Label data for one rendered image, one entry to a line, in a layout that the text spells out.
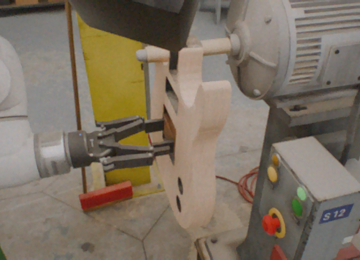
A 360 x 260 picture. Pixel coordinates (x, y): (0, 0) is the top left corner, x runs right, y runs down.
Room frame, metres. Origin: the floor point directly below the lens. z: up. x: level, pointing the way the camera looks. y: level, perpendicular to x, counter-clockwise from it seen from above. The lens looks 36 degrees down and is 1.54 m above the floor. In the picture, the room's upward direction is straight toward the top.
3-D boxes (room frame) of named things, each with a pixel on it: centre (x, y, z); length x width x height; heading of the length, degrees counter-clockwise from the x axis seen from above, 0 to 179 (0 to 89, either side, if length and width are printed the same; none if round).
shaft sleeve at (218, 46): (0.69, -0.02, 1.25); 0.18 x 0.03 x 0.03; 106
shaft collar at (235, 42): (0.72, -0.11, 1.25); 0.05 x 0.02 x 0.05; 16
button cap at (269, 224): (0.46, -0.19, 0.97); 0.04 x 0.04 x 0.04; 16
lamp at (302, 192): (0.42, -0.21, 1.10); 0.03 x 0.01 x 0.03; 16
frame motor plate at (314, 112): (0.80, -0.38, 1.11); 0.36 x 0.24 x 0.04; 106
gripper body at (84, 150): (0.55, 0.18, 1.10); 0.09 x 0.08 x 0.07; 107
